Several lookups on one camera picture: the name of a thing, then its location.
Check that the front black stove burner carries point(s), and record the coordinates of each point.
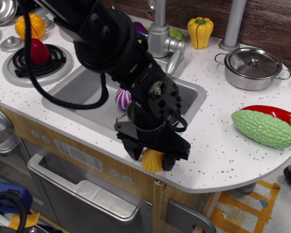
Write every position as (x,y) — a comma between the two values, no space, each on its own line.
(54,69)

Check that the steel pot in sink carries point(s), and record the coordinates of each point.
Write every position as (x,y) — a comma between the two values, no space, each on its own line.
(129,113)

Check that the lidded steel pot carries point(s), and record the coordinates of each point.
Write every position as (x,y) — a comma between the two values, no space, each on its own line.
(252,69)

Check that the orange toy pumpkin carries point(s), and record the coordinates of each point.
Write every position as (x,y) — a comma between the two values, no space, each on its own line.
(38,27)

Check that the purple toy eggplant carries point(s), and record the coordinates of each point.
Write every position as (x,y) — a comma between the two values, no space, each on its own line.
(140,28)

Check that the green toy bitter gourd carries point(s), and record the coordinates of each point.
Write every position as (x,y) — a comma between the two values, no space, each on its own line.
(263,128)

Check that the grey toy faucet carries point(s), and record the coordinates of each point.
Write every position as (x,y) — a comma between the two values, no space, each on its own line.
(160,43)

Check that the grey vertical pole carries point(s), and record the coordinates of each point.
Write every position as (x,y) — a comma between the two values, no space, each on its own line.
(230,41)

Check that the silver pot lid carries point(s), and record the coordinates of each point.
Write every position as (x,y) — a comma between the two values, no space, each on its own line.
(8,9)

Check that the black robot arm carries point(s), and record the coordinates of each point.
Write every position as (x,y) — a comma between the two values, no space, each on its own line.
(107,42)

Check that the purple white striped toy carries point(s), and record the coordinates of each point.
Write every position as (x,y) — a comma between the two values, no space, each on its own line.
(122,98)

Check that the red toy chili pepper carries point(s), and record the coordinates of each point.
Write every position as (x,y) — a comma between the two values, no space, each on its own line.
(273,111)

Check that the yellow toy corn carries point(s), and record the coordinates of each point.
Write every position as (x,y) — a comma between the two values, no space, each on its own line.
(152,161)

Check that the red toy fruit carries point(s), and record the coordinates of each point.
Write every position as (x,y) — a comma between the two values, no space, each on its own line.
(39,52)

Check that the grey dishwasher door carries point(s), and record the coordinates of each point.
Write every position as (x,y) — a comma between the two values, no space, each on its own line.
(85,203)

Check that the blue clamp tool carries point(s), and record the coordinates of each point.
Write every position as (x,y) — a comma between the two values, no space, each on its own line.
(14,198)

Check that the grey plastic sink basin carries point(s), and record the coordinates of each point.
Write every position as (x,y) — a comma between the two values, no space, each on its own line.
(83,86)

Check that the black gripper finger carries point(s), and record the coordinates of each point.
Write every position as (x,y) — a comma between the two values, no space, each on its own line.
(168,162)
(134,149)

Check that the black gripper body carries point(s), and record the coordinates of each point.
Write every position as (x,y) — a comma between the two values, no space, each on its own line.
(165,138)

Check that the yellow toy bell pepper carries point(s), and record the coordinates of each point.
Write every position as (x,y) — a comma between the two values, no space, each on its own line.
(200,30)

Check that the green toy vegetable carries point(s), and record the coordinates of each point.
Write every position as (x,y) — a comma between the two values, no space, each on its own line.
(176,33)

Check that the grey stove knob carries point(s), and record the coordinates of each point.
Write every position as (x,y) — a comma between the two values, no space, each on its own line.
(11,44)

